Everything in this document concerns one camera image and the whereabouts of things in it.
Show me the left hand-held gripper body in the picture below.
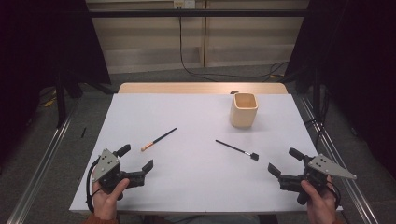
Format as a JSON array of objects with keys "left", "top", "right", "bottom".
[{"left": 91, "top": 148, "right": 147, "bottom": 202}]

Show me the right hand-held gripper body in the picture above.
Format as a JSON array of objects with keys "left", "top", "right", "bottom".
[{"left": 277, "top": 153, "right": 358, "bottom": 206}]

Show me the black brush with orange end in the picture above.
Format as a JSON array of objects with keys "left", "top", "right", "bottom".
[{"left": 140, "top": 127, "right": 178, "bottom": 152}]

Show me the black brush with square head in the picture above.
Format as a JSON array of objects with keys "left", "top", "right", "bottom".
[{"left": 215, "top": 139, "right": 260, "bottom": 161}]

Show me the beige square cup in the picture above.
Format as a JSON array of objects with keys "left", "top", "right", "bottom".
[{"left": 229, "top": 91, "right": 260, "bottom": 129}]

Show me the person's left hand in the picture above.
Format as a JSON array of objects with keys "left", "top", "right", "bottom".
[{"left": 92, "top": 177, "right": 131, "bottom": 221}]

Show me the person's right hand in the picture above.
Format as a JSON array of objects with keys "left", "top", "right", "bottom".
[{"left": 300, "top": 175, "right": 339, "bottom": 224}]

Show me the white table sheet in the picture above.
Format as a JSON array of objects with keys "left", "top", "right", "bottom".
[{"left": 68, "top": 92, "right": 344, "bottom": 215}]

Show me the yellow floor item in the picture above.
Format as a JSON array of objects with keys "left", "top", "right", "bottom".
[{"left": 43, "top": 96, "right": 58, "bottom": 108}]

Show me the wooden table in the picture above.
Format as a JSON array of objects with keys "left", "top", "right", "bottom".
[{"left": 117, "top": 82, "right": 289, "bottom": 95}]

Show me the black curtain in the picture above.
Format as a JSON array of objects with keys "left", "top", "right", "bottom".
[
  {"left": 284, "top": 0, "right": 396, "bottom": 180},
  {"left": 0, "top": 0, "right": 112, "bottom": 166}
]

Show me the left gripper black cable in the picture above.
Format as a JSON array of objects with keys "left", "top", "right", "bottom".
[{"left": 85, "top": 158, "right": 102, "bottom": 214}]

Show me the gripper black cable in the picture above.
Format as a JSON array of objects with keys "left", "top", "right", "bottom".
[
  {"left": 85, "top": 158, "right": 102, "bottom": 214},
  {"left": 326, "top": 180, "right": 342, "bottom": 209}
]

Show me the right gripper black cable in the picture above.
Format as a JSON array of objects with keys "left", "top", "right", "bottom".
[{"left": 326, "top": 180, "right": 342, "bottom": 209}]

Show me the black floor cable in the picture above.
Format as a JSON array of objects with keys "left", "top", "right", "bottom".
[{"left": 306, "top": 118, "right": 325, "bottom": 147}]

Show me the aluminium floor rail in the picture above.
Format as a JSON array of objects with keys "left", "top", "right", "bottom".
[
  {"left": 298, "top": 94, "right": 379, "bottom": 224},
  {"left": 6, "top": 102, "right": 80, "bottom": 224}
]

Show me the black stand post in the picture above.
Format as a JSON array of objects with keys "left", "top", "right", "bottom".
[
  {"left": 55, "top": 73, "right": 68, "bottom": 128},
  {"left": 312, "top": 66, "right": 321, "bottom": 120}
]

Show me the black wall cable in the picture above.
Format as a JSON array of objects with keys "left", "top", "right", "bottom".
[{"left": 177, "top": 15, "right": 289, "bottom": 82}]

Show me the black horizontal frame bar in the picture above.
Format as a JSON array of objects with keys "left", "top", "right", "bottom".
[{"left": 88, "top": 8, "right": 309, "bottom": 18}]

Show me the white wall socket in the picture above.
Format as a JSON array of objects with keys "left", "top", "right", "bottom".
[{"left": 173, "top": 0, "right": 196, "bottom": 9}]

